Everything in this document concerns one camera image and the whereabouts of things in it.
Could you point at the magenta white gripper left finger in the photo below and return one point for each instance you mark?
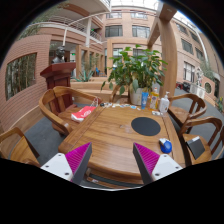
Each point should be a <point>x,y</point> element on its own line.
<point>71,166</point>

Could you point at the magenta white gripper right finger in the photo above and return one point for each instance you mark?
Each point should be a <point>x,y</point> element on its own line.
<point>153,166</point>

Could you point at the blue white computer mouse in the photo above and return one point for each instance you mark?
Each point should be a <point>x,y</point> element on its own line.
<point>165,145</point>

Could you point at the round black mouse pad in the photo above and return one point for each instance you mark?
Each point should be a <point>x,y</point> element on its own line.
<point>145,126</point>

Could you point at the black notebook on chair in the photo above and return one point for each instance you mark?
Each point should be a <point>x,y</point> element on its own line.
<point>196,147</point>

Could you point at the red white plastic bag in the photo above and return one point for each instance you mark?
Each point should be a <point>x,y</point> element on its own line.
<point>82,114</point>

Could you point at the wooden chair near left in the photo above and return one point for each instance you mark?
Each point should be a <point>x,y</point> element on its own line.
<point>15,146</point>

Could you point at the wooden armchair near right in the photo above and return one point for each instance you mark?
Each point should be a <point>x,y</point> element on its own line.
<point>217,138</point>

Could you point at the wooden armchair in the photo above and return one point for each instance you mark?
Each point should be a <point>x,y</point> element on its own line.
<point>197,107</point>
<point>62,121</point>
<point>217,138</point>

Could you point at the wooden armchair far left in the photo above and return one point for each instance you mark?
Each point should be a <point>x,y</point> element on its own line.
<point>62,121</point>

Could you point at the white hand sanitizer pump bottle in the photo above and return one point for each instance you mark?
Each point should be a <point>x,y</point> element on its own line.
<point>164,103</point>

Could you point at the yellow spray bottle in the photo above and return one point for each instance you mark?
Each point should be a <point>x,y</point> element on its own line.
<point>154,99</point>

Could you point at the white plant pot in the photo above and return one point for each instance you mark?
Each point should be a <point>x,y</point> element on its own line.
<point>136,96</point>

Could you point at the blue tube bottle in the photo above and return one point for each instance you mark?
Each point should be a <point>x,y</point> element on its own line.
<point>144,99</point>

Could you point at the wooden chair behind table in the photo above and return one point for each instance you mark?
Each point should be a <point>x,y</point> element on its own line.
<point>116,97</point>

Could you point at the wooden armchair far right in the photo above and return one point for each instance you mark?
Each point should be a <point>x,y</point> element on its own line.
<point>197,107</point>

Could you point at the green leafy potted plant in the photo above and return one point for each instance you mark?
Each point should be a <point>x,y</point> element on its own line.
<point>135,71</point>

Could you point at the dark bust statue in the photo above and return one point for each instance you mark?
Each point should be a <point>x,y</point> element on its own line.
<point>59,55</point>

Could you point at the dark red wooden pedestal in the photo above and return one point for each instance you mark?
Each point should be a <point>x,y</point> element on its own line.
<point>58,74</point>

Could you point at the wooden pergola post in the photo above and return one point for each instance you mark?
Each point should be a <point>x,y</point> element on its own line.
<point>162,28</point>

